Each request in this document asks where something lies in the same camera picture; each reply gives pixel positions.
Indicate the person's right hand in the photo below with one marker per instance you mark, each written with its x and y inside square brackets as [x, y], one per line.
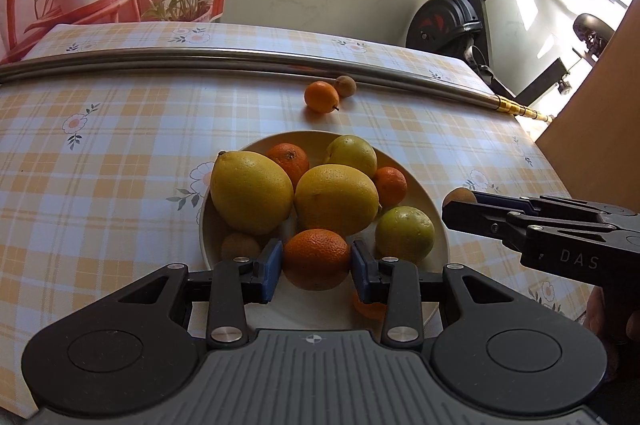
[607, 315]

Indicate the bright orange with stem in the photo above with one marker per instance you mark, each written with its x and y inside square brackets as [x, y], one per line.
[321, 97]

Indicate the yellow-green round fruit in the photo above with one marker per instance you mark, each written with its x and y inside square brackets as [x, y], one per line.
[352, 155]

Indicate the large dark orange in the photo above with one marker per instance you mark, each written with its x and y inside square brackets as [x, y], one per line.
[316, 260]

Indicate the green lime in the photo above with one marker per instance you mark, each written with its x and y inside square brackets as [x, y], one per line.
[405, 234]

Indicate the black exercise bike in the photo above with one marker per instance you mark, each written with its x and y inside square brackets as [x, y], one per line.
[442, 22]

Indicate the dark orange tangerine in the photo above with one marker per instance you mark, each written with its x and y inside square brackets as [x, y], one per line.
[290, 160]

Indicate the cream round plate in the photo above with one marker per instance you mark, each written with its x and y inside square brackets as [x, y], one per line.
[426, 195]

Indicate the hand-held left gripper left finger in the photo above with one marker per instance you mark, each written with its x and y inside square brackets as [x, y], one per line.
[270, 272]

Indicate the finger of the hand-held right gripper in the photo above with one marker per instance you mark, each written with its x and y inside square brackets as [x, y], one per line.
[520, 204]
[480, 220]

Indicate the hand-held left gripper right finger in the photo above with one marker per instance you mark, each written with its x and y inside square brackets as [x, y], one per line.
[361, 272]

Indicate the brown cardboard board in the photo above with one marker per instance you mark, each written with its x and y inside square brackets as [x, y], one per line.
[600, 115]

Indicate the small brown kiwi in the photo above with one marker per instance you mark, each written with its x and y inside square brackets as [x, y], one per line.
[346, 85]

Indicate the round yellow lemon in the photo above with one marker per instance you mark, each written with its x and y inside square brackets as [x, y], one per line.
[336, 200]

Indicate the small orange tangerine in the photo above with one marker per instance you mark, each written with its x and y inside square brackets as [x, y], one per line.
[392, 186]

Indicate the long metal pole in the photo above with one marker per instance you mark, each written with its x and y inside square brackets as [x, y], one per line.
[150, 60]

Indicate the pointed yellow lemon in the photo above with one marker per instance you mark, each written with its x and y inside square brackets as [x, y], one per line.
[250, 192]

